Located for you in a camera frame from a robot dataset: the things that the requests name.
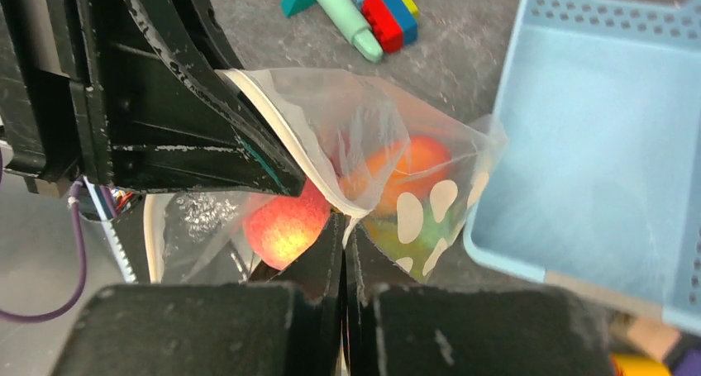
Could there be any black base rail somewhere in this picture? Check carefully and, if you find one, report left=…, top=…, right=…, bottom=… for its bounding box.
left=83, top=179, right=150, bottom=283

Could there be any light blue plastic basket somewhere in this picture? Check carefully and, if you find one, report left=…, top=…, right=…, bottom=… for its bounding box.
left=463, top=0, right=700, bottom=333

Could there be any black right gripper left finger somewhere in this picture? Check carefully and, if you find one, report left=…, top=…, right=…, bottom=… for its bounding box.
left=52, top=214, right=345, bottom=375

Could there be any orange red toy fruit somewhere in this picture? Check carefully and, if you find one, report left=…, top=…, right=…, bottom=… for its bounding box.
left=339, top=135, right=452, bottom=217

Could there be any orange brick stack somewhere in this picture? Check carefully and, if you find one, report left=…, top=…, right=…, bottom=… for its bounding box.
left=611, top=354, right=672, bottom=376

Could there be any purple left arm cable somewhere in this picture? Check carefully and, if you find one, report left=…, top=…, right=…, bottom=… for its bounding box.
left=0, top=178, right=88, bottom=326

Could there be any pink toy peach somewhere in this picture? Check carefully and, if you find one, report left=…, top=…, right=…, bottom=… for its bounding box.
left=242, top=180, right=331, bottom=270

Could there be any multicolour brick stack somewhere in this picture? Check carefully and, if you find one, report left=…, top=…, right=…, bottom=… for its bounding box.
left=356, top=0, right=419, bottom=54

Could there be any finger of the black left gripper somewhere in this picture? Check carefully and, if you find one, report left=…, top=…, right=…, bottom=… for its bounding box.
left=123, top=0, right=305, bottom=196
left=98, top=45, right=305, bottom=197

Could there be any mint green toy microphone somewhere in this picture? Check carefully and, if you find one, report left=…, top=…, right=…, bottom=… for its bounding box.
left=317, top=0, right=384, bottom=63

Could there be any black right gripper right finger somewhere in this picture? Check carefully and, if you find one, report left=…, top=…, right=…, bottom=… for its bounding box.
left=345, top=228, right=613, bottom=375

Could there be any wooden cube upper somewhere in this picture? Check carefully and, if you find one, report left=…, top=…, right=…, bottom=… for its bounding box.
left=625, top=317, right=682, bottom=362

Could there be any clear polka dot zip bag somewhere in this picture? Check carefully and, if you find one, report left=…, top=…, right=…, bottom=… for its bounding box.
left=143, top=68, right=507, bottom=283

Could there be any green orange toy mango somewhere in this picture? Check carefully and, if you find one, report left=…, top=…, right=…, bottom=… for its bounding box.
left=362, top=193, right=468, bottom=283

